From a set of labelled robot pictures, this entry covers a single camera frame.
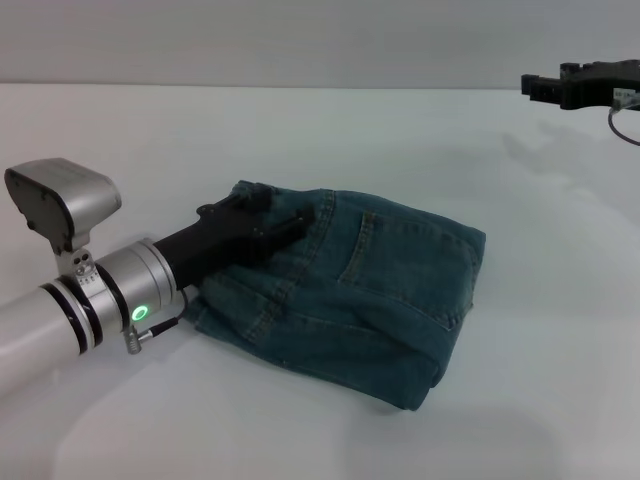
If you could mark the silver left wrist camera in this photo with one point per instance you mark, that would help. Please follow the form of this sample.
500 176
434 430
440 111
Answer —
55 200

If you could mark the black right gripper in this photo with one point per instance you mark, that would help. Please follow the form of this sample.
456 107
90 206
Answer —
595 85

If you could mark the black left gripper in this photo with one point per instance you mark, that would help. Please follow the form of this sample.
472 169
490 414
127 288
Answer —
215 240

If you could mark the blue denim shorts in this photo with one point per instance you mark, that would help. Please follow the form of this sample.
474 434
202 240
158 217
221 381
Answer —
375 300

